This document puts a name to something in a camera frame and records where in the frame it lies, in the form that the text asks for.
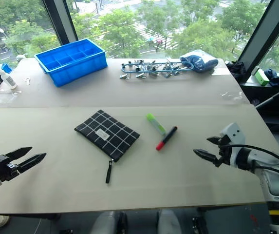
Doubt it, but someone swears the black checkered pencil pouch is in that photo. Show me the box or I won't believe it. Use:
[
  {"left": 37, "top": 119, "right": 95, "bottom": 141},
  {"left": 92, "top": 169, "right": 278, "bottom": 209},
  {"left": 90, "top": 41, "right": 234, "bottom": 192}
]
[{"left": 74, "top": 109, "right": 141, "bottom": 184}]

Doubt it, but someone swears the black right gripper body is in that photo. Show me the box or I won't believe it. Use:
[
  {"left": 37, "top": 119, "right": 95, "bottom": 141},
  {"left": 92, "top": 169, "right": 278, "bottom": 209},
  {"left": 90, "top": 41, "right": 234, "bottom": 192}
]
[{"left": 213, "top": 134, "right": 232, "bottom": 169}]

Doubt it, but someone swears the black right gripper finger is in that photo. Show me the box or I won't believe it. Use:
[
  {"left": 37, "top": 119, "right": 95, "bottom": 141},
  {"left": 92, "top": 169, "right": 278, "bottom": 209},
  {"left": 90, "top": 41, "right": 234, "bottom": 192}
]
[
  {"left": 193, "top": 149, "right": 218, "bottom": 164},
  {"left": 206, "top": 136, "right": 224, "bottom": 147}
]

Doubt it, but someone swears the blue and white cloth bag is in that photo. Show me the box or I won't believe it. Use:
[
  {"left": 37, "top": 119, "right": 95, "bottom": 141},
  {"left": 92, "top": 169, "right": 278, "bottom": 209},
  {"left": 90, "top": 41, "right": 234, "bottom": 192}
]
[{"left": 179, "top": 49, "right": 219, "bottom": 73}]

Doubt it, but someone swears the white plastic bottle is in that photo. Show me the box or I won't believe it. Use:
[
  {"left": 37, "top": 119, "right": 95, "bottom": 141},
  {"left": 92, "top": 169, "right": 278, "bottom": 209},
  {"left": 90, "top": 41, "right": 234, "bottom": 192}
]
[{"left": 0, "top": 68, "right": 18, "bottom": 89}]

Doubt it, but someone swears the grey rounded shape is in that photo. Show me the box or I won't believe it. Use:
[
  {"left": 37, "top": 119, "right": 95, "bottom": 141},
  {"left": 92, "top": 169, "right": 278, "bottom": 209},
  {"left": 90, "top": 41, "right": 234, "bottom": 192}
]
[
  {"left": 93, "top": 210, "right": 128, "bottom": 234},
  {"left": 157, "top": 209, "right": 183, "bottom": 234}
]

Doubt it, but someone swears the green and white box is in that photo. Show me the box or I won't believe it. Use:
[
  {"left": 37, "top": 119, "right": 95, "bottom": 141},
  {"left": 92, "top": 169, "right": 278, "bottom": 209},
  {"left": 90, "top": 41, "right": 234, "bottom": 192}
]
[{"left": 254, "top": 68, "right": 271, "bottom": 86}]

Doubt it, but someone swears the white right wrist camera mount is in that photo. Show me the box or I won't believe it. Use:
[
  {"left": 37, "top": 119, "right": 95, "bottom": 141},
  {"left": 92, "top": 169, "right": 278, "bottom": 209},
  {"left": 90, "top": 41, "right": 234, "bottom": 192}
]
[{"left": 219, "top": 122, "right": 247, "bottom": 169}]

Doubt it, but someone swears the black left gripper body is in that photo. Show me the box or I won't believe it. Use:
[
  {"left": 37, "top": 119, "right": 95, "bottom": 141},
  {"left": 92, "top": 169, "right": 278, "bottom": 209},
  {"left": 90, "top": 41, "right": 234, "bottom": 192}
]
[{"left": 0, "top": 155, "right": 21, "bottom": 183}]

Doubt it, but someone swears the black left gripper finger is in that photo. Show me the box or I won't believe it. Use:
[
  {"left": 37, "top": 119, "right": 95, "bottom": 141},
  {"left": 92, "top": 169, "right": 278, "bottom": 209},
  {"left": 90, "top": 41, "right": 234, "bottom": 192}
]
[
  {"left": 17, "top": 153, "right": 47, "bottom": 174},
  {"left": 4, "top": 146, "right": 33, "bottom": 163}
]

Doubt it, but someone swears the green highlighter pen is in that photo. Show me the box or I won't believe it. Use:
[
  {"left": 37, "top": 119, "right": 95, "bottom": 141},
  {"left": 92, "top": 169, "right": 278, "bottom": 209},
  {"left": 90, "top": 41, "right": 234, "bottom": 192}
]
[{"left": 146, "top": 113, "right": 167, "bottom": 136}]

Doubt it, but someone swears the blue plastic compartment bin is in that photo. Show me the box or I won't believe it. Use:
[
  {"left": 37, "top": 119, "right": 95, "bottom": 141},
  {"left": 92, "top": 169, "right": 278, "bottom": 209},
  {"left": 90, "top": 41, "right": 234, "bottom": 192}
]
[{"left": 34, "top": 38, "right": 108, "bottom": 87}]

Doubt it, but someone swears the grey metal stand rod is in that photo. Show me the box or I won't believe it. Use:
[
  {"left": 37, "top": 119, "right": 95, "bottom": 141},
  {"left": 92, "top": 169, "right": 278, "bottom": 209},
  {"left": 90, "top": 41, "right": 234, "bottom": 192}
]
[{"left": 255, "top": 83, "right": 279, "bottom": 109}]

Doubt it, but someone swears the dark blue crumpled cloth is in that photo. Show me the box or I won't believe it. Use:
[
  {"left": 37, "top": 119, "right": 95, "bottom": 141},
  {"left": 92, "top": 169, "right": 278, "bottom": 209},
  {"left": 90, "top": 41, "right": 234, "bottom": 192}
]
[{"left": 263, "top": 68, "right": 279, "bottom": 88}]

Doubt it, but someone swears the black marker with red cap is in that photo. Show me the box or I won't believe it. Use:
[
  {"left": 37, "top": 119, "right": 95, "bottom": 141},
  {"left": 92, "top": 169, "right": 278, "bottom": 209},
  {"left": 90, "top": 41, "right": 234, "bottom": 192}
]
[{"left": 155, "top": 125, "right": 178, "bottom": 152}]

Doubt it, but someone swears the dark window frame pillar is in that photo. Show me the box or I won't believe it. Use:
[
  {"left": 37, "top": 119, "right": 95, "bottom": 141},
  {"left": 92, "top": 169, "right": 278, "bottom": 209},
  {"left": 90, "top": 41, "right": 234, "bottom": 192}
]
[
  {"left": 41, "top": 0, "right": 79, "bottom": 46},
  {"left": 236, "top": 0, "right": 279, "bottom": 85}
]

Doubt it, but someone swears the blue clip hanger frame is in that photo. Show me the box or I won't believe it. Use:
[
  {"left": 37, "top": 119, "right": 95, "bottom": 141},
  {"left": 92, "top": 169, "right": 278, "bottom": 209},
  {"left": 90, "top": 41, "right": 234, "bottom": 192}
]
[{"left": 120, "top": 59, "right": 195, "bottom": 74}]

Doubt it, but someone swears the black crumpled cloth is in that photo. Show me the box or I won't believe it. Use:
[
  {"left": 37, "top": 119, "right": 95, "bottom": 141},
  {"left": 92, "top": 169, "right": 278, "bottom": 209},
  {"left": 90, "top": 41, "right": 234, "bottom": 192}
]
[{"left": 225, "top": 60, "right": 247, "bottom": 82}]

